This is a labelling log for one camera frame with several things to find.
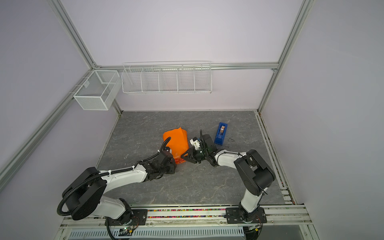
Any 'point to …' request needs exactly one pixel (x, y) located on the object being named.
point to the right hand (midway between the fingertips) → (181, 158)
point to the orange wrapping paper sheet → (179, 143)
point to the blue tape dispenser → (221, 133)
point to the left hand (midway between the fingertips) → (174, 167)
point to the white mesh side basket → (97, 92)
